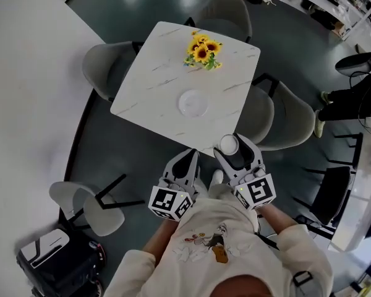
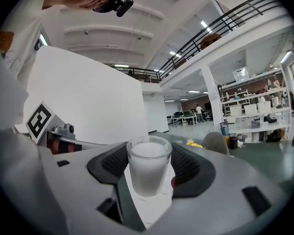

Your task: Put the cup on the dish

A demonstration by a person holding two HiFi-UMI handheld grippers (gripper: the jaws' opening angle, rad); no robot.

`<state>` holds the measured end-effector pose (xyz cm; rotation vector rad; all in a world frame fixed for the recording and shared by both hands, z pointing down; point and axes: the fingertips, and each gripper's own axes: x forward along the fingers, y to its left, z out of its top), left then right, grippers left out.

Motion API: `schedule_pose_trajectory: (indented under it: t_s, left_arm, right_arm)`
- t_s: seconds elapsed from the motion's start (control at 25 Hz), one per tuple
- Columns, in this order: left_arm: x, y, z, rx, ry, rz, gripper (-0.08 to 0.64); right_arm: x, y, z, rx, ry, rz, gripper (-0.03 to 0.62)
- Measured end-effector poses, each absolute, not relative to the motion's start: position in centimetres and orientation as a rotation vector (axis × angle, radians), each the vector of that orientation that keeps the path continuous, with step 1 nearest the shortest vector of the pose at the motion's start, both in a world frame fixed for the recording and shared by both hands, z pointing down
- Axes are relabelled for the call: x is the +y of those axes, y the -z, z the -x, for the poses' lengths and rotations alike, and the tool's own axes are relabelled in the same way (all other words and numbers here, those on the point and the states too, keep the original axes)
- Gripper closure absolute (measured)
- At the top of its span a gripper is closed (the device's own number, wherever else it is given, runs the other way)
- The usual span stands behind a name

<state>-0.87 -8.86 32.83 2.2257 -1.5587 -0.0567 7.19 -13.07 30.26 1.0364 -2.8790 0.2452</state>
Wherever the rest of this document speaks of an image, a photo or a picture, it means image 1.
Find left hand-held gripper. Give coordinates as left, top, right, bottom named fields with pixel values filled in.
left=148, top=148, right=202, bottom=222

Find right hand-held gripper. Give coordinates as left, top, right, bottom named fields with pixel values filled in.
left=213, top=133, right=278, bottom=212

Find white cup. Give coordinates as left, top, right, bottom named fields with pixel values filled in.
left=219, top=134, right=239, bottom=155

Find white round dish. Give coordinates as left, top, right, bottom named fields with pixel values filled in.
left=177, top=88, right=211, bottom=118

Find person's right forearm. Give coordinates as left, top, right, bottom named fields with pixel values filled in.
left=255, top=203, right=296, bottom=233

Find person's left forearm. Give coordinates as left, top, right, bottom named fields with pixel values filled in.
left=141, top=217, right=182, bottom=267

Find person's white shoe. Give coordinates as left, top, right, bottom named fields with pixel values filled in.
left=209, top=169, right=224, bottom=187

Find cream trousers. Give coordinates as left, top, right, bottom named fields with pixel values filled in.
left=193, top=178, right=236, bottom=202

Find grey shell chair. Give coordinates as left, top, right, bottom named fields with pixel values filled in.
left=191, top=0, right=254, bottom=43
left=48, top=173, right=147, bottom=238
left=246, top=72, right=317, bottom=152
left=81, top=40, right=145, bottom=103

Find cream printed sweatshirt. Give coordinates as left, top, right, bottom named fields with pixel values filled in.
left=103, top=196, right=335, bottom=297

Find black mesh chair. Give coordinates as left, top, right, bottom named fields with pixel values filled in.
left=292, top=165, right=357, bottom=232

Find sunflower bouquet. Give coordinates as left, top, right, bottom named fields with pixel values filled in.
left=182, top=30, right=224, bottom=72

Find grey office chair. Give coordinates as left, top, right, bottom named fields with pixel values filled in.
left=334, top=51, right=371, bottom=77

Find black equipment case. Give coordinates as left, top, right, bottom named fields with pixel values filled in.
left=15, top=228, right=107, bottom=297

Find black bag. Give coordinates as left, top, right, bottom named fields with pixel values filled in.
left=309, top=7, right=341, bottom=31

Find white shelf unit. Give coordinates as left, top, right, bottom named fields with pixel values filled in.
left=265, top=0, right=371, bottom=43

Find white table with black frame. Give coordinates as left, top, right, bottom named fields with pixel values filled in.
left=302, top=131, right=371, bottom=254

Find black strap buckle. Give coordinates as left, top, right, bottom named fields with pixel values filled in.
left=292, top=270, right=315, bottom=288

